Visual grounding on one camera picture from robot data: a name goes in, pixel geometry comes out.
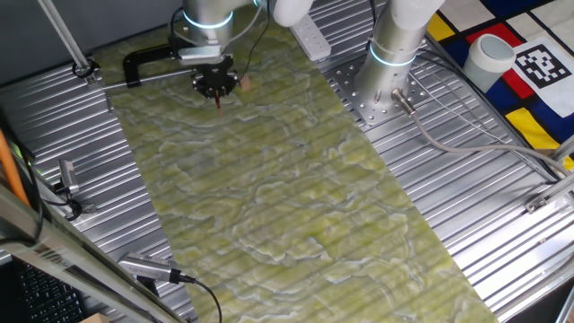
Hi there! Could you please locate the colourful checked cloth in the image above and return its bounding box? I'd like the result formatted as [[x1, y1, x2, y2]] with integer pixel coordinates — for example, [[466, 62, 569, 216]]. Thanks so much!
[[425, 0, 574, 171]]

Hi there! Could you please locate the metal corner bracket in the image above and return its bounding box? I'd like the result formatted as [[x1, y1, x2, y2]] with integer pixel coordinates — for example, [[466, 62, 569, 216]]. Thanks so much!
[[523, 195, 549, 215]]

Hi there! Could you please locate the grey cable with connector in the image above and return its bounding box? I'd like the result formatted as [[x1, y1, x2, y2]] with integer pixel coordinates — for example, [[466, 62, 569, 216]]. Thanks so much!
[[390, 88, 570, 177]]

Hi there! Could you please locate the black camera cable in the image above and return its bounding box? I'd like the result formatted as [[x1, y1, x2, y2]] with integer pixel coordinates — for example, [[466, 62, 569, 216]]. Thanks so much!
[[170, 267, 224, 323], [44, 186, 85, 222]]

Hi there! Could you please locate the black keyboard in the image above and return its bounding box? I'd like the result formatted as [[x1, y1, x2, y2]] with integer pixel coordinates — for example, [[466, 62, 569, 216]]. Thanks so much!
[[15, 262, 89, 323]]

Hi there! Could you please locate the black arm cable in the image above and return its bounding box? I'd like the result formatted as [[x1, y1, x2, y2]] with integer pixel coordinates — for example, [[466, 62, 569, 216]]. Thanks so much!
[[366, 0, 381, 50]]

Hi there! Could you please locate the orange cable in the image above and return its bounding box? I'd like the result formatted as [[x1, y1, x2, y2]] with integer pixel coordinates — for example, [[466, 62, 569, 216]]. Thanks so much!
[[0, 129, 31, 207]]

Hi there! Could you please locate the black C-clamp with rod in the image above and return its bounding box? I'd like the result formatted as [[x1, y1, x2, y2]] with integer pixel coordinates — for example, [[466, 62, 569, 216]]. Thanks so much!
[[101, 43, 198, 91]]

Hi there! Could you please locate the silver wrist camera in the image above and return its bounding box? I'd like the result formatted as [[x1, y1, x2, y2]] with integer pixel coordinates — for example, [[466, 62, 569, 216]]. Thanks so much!
[[177, 43, 224, 67]]

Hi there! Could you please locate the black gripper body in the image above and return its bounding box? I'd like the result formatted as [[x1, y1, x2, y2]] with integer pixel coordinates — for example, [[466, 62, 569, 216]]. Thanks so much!
[[191, 61, 240, 100]]

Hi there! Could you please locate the small silver camera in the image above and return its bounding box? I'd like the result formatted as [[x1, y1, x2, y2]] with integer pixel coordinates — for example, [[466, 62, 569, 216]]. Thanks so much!
[[57, 159, 81, 195]]

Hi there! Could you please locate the green marble pattern mat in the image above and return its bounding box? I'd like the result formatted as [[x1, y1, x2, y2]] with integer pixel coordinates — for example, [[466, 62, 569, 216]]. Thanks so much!
[[91, 8, 501, 323]]

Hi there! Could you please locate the aluminium frame bar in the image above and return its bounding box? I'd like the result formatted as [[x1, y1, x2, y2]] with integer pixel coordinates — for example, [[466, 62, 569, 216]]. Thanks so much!
[[549, 134, 574, 162], [0, 183, 189, 323], [554, 284, 574, 323], [528, 172, 574, 212]]

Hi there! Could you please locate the white marker tag sheet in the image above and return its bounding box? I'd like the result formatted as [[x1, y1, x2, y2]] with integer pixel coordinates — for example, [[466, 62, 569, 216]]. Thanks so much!
[[510, 36, 574, 118]]

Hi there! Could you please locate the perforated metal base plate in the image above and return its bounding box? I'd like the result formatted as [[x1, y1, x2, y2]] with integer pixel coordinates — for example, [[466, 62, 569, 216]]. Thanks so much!
[[329, 56, 431, 127]]

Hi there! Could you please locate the thin metal pole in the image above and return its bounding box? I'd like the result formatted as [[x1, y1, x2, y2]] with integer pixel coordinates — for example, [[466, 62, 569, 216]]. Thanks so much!
[[36, 0, 98, 86]]

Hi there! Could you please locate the white power strip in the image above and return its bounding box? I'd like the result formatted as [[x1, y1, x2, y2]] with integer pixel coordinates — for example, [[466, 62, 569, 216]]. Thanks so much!
[[289, 13, 333, 63]]

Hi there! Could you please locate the ribbed silver camera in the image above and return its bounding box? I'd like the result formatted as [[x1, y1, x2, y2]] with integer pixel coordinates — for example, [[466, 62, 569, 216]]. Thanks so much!
[[117, 251, 183, 284]]

